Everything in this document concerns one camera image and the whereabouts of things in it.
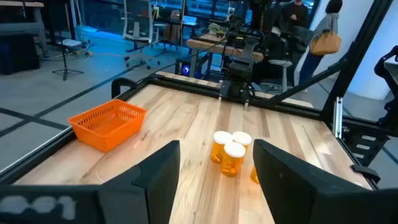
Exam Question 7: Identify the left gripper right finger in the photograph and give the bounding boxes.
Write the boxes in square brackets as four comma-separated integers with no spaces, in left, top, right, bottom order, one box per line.
[252,138,398,224]

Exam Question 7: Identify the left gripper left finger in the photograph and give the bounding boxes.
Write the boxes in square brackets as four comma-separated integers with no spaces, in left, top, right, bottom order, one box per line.
[0,139,182,224]

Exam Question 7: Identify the amber pill bottle white cap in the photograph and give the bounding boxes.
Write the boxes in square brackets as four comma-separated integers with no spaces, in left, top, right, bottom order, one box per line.
[210,130,233,165]
[250,164,261,185]
[231,131,252,156]
[220,141,246,178]

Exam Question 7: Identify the orange plastic basket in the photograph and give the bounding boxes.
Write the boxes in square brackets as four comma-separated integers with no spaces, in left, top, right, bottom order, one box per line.
[67,98,147,153]

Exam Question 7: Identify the black equipment stand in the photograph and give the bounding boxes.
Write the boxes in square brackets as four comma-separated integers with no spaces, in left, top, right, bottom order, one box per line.
[374,45,398,131]

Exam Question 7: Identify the computer tower blue light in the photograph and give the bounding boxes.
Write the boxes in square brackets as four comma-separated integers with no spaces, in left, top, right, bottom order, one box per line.
[175,58,203,78]

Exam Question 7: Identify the white stool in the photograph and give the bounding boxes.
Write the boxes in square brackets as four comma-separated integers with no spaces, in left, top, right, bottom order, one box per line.
[267,58,293,93]

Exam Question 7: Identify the tan handbag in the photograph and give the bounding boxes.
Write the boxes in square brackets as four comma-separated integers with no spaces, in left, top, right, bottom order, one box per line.
[310,29,343,57]

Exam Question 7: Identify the wooden workbench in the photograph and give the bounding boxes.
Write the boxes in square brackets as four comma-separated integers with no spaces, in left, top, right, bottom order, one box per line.
[186,32,265,78]

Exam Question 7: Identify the black tripod stand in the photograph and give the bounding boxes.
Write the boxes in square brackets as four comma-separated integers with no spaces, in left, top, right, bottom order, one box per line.
[52,46,85,82]

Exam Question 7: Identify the white office chair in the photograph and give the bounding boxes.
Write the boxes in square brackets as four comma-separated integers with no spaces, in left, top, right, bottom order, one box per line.
[123,0,162,70]

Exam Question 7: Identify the person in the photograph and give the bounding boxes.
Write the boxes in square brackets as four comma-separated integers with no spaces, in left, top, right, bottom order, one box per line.
[279,0,310,29]
[294,0,343,86]

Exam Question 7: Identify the small potted desk plant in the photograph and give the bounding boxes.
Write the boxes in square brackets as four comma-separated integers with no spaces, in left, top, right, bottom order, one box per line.
[207,22,226,38]

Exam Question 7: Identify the dark desk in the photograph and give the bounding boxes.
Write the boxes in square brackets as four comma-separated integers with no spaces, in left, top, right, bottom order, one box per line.
[0,0,47,75]

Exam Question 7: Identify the black edge bracket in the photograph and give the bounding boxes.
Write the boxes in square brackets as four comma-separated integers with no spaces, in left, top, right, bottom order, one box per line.
[351,164,381,184]

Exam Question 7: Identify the silver metal bracket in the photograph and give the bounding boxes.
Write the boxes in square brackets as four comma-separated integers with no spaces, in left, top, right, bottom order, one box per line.
[333,96,343,139]

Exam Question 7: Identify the black curved handle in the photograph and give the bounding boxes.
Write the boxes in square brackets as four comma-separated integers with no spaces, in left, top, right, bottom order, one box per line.
[111,77,138,100]

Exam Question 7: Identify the black aluminium rig frame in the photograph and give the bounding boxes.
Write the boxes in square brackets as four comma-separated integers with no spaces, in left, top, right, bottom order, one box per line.
[0,0,398,190]

